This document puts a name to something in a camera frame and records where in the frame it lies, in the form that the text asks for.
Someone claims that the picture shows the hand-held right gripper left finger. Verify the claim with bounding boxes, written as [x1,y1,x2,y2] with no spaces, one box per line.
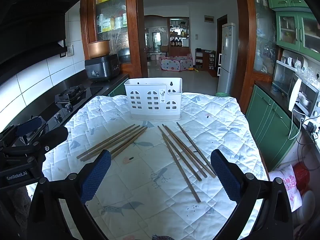
[29,149,112,240]

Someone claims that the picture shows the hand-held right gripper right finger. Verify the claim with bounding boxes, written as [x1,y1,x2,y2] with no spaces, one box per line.
[210,149,294,240]

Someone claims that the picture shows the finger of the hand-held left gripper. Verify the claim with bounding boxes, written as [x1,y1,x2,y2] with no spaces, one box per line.
[0,117,48,147]
[35,126,69,153]

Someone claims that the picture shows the wooden chopstick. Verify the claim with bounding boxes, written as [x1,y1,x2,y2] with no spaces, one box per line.
[176,122,213,167]
[110,128,149,156]
[109,127,147,153]
[162,134,202,203]
[79,125,141,161]
[164,128,208,178]
[76,124,136,159]
[157,126,203,182]
[162,124,217,179]
[82,127,146,163]

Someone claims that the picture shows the white plastic utensil holder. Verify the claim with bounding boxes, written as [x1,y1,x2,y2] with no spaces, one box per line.
[124,77,182,120]

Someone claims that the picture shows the black gas burner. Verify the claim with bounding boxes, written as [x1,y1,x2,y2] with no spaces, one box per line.
[55,85,87,104]

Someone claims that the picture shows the white quilted printed blanket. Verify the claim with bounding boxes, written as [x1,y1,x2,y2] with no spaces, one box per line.
[41,94,269,240]

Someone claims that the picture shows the black glass gas cooktop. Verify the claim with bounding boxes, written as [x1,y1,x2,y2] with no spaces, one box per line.
[25,86,103,140]

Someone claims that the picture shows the white printed bag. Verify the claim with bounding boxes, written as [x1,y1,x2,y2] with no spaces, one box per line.
[271,165,303,212]

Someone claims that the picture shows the green lower cabinets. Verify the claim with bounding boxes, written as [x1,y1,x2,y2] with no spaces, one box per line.
[245,84,300,170]

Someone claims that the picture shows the red plastic bag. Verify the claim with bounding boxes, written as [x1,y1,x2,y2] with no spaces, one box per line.
[292,164,310,193]

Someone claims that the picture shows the small green lower cabinet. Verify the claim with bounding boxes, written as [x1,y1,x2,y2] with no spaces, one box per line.
[107,76,130,97]

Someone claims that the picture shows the black rice cooker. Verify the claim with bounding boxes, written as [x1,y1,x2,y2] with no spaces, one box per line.
[84,53,120,82]

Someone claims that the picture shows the copper inner pot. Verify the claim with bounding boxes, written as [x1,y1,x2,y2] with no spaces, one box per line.
[87,39,111,59]

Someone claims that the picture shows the power strip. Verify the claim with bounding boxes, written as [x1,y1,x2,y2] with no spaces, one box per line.
[304,120,320,133]

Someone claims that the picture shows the black range hood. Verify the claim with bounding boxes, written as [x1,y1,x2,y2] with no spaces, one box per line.
[0,0,85,85]

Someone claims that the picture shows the dark metal pot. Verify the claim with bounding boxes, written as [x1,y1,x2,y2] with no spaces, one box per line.
[117,47,131,64]

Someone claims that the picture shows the white toaster oven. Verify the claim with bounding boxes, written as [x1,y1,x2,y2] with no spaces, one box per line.
[289,74,320,118]

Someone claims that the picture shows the white dish shelf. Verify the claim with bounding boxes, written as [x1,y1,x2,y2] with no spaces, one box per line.
[272,55,305,92]

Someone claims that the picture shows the wooden shoe rack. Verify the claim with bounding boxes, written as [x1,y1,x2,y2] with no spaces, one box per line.
[195,48,217,70]

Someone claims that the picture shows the white refrigerator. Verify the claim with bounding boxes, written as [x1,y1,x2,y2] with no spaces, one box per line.
[217,23,238,94]

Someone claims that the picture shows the polka-dot play tent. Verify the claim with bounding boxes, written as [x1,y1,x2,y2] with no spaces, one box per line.
[159,54,194,72]

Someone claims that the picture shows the wooden glass-door cabinet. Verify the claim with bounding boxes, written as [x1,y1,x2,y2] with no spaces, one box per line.
[80,0,148,78]
[235,0,278,115]

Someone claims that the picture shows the dark wooden door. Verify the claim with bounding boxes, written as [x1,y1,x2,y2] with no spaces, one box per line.
[216,14,228,53]

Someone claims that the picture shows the wooden display cabinet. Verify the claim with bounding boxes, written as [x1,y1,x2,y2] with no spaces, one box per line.
[169,17,190,48]

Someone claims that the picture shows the white power cable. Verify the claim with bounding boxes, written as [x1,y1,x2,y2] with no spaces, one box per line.
[287,109,307,140]

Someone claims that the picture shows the white wall outlet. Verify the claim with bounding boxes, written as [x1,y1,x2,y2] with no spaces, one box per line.
[60,45,74,57]

